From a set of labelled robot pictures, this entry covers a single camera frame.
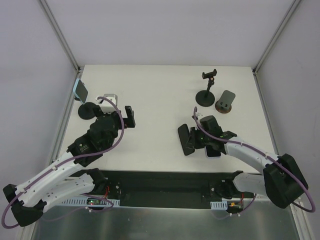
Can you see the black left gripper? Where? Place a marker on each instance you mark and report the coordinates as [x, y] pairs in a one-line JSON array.
[[125, 120]]

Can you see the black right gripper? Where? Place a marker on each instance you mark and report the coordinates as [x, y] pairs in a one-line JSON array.
[[194, 139]]

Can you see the black phone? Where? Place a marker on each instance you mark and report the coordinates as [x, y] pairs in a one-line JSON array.
[[186, 141]]

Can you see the black round phone stand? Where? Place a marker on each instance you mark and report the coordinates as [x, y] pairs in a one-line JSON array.
[[87, 110]]

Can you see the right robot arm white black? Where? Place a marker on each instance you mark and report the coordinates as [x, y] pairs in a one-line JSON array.
[[279, 177]]

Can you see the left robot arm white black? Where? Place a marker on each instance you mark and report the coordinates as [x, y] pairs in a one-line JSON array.
[[30, 200]]

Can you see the grey stand on wooden base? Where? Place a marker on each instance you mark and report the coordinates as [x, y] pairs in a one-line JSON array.
[[224, 104]]

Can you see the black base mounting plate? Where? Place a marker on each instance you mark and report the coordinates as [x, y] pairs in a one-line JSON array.
[[174, 190]]

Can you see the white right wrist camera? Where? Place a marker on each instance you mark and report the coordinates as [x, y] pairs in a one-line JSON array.
[[198, 116]]

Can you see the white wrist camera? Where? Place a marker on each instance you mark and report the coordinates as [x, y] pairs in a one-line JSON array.
[[198, 116], [105, 106]]

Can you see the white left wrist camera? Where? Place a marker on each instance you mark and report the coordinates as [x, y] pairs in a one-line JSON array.
[[105, 106]]

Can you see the white cable duct right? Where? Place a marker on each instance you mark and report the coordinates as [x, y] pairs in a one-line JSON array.
[[219, 205]]

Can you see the white cable duct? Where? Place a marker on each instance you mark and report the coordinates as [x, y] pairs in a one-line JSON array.
[[83, 201], [219, 205]]

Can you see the white cable duct left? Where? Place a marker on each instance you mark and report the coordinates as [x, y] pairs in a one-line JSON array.
[[83, 201]]

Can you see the aluminium frame post left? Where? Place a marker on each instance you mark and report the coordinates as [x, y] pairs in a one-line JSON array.
[[59, 34]]

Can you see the aluminium frame post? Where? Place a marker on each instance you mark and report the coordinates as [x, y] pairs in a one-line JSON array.
[[59, 34], [277, 34]]

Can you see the aluminium frame post right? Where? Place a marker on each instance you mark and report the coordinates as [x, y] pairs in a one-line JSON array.
[[277, 34]]

